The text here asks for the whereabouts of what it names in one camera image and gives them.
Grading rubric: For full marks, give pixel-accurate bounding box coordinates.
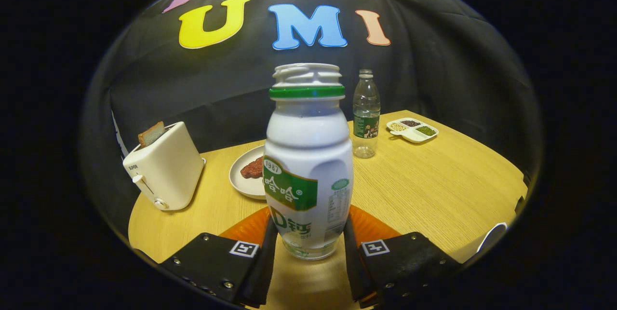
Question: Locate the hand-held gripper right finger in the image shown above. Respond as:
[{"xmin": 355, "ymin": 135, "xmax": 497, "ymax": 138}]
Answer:
[{"xmin": 343, "ymin": 205, "xmax": 461, "ymax": 309}]

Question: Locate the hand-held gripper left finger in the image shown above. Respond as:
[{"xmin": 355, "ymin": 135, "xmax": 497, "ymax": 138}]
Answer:
[{"xmin": 159, "ymin": 206, "xmax": 279, "ymax": 309}]

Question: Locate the white juice bottle green label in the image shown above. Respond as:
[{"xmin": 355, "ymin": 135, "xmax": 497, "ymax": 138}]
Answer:
[{"xmin": 263, "ymin": 63, "xmax": 355, "ymax": 261}]

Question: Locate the white cup wooden handle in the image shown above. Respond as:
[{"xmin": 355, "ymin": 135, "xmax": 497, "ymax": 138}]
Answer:
[{"xmin": 477, "ymin": 222, "xmax": 509, "ymax": 253}]

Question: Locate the clear plastic water bottle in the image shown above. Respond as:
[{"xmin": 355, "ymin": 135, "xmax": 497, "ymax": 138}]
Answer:
[{"xmin": 352, "ymin": 69, "xmax": 382, "ymax": 159}]

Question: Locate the white round plate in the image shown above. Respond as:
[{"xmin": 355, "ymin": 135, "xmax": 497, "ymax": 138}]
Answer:
[{"xmin": 228, "ymin": 144, "xmax": 267, "ymax": 201}]

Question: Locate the brown meat slice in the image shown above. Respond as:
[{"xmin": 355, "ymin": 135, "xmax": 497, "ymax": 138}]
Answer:
[{"xmin": 240, "ymin": 156, "xmax": 265, "ymax": 180}]

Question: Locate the wooden table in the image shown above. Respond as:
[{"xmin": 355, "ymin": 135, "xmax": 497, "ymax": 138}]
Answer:
[{"xmin": 128, "ymin": 109, "xmax": 529, "ymax": 310}]

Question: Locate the white toaster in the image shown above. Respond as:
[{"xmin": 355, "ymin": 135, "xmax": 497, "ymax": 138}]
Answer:
[{"xmin": 122, "ymin": 121, "xmax": 207, "ymax": 212}]

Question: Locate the white divided snack dish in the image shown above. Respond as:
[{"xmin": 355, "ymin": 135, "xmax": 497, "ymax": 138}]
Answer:
[{"xmin": 386, "ymin": 117, "xmax": 440, "ymax": 144}]

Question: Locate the toast slice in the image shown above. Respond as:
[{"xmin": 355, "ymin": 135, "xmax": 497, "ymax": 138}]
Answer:
[{"xmin": 137, "ymin": 121, "xmax": 166, "ymax": 148}]

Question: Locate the black backdrop cloth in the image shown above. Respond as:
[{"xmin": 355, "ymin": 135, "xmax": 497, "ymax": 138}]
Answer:
[{"xmin": 81, "ymin": 0, "xmax": 543, "ymax": 233}]

